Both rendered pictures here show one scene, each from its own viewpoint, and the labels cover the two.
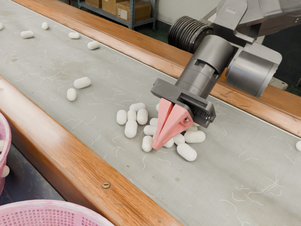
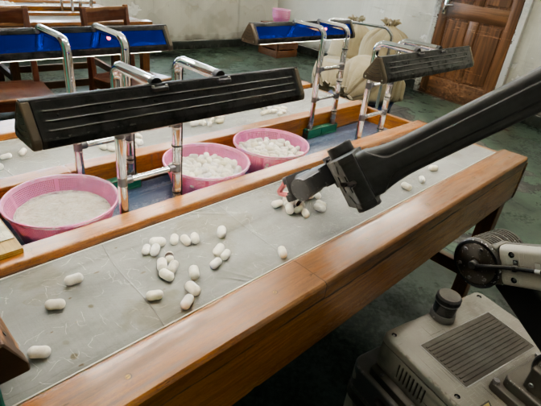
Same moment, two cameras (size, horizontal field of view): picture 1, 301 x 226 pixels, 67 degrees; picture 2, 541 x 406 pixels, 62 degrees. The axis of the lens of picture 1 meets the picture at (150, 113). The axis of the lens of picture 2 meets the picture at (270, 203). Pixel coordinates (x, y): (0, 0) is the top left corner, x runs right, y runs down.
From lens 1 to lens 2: 1.21 m
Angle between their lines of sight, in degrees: 76
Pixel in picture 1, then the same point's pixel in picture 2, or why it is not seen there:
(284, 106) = (324, 252)
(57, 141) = (281, 167)
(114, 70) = not seen: hidden behind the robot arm
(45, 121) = (295, 165)
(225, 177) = (260, 215)
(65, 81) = not seen: hidden behind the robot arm
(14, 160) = not seen: hidden behind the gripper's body
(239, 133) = (297, 232)
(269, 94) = (342, 250)
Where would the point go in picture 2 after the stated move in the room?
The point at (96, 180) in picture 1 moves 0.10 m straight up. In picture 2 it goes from (258, 174) to (260, 142)
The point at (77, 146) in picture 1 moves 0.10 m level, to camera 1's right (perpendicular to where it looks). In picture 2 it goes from (278, 171) to (272, 186)
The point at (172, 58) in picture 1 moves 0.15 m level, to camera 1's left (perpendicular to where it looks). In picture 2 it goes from (392, 214) to (388, 189)
